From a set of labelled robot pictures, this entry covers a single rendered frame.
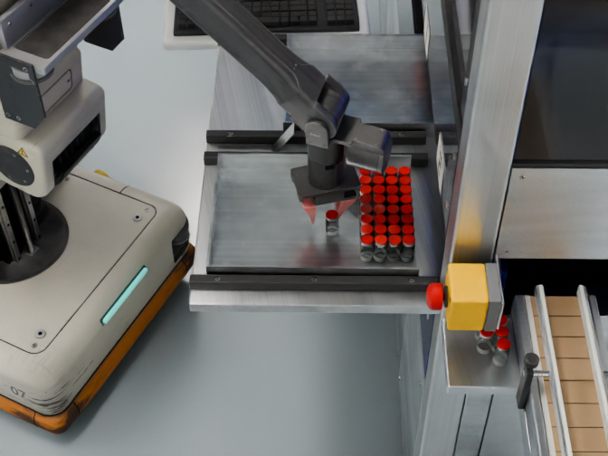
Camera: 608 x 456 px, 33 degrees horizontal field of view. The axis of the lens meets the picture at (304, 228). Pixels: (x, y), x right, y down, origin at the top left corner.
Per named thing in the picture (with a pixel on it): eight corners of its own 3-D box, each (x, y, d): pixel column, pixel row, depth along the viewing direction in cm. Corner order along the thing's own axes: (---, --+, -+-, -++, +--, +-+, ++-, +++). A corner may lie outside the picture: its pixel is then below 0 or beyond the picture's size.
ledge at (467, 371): (528, 325, 164) (530, 318, 163) (539, 394, 155) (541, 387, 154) (440, 324, 164) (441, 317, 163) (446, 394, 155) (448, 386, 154)
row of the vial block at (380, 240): (383, 184, 182) (384, 165, 179) (386, 262, 170) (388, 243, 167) (370, 184, 182) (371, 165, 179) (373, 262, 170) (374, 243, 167)
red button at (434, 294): (450, 294, 154) (452, 277, 151) (451, 316, 151) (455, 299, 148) (424, 294, 154) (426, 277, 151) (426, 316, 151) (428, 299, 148)
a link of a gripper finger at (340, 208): (355, 228, 172) (357, 189, 165) (313, 236, 171) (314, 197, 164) (344, 199, 176) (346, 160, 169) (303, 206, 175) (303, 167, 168)
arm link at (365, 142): (323, 76, 155) (304, 120, 150) (397, 93, 152) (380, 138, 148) (326, 126, 165) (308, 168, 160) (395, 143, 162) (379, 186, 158)
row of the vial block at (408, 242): (408, 184, 182) (410, 166, 178) (413, 262, 170) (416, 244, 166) (396, 184, 182) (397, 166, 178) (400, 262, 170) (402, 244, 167)
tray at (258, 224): (410, 168, 185) (411, 155, 182) (417, 282, 167) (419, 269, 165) (219, 166, 185) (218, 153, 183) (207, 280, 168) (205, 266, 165)
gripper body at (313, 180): (361, 194, 166) (363, 161, 160) (299, 204, 164) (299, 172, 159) (350, 166, 170) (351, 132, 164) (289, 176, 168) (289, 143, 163)
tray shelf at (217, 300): (453, 41, 212) (454, 33, 211) (489, 314, 165) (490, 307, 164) (220, 39, 213) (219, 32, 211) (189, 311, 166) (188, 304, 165)
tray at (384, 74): (457, 48, 207) (459, 34, 205) (469, 137, 190) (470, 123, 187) (287, 47, 208) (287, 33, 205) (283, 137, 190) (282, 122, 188)
